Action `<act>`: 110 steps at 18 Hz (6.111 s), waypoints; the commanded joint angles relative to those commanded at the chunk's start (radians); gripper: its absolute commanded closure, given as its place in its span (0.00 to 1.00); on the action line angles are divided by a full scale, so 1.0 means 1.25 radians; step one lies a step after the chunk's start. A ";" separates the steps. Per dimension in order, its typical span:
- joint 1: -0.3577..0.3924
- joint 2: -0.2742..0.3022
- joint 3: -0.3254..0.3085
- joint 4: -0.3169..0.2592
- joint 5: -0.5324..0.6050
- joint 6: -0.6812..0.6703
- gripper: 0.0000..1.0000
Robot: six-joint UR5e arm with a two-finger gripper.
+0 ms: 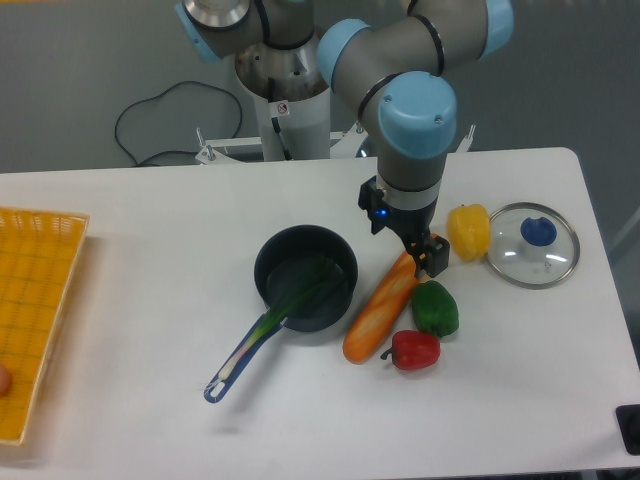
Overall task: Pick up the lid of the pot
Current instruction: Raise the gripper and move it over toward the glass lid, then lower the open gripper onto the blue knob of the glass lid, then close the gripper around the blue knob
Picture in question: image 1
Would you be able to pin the red bell pepper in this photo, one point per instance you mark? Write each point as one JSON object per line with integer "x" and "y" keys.
{"x": 413, "y": 350}

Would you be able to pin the dark blue saucepan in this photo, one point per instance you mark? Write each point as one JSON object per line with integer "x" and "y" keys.
{"x": 297, "y": 241}

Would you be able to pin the black device at table edge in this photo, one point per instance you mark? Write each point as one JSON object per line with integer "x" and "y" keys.
{"x": 628, "y": 418}

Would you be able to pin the glass pot lid blue knob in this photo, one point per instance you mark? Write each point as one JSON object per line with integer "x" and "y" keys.
{"x": 532, "y": 246}

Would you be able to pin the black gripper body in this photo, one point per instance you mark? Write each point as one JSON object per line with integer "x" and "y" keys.
{"x": 412, "y": 226}

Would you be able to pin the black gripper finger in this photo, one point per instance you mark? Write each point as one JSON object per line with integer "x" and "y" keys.
{"x": 416, "y": 251}
{"x": 437, "y": 255}

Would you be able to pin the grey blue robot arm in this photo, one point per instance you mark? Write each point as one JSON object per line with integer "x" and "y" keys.
{"x": 256, "y": 35}

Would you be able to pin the green bell pepper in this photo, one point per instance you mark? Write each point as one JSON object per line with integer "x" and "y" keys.
{"x": 434, "y": 309}

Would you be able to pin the green spring onion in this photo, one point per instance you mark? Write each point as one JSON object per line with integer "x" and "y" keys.
{"x": 303, "y": 286}

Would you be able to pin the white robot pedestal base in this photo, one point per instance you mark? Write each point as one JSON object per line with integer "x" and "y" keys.
{"x": 393, "y": 84}

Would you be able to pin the orange baguette bread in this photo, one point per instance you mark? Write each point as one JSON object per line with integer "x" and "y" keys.
{"x": 373, "y": 325}

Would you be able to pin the yellow bell pepper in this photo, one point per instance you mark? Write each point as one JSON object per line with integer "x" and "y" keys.
{"x": 469, "y": 232}

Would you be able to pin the yellow woven basket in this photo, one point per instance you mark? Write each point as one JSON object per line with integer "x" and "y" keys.
{"x": 39, "y": 252}

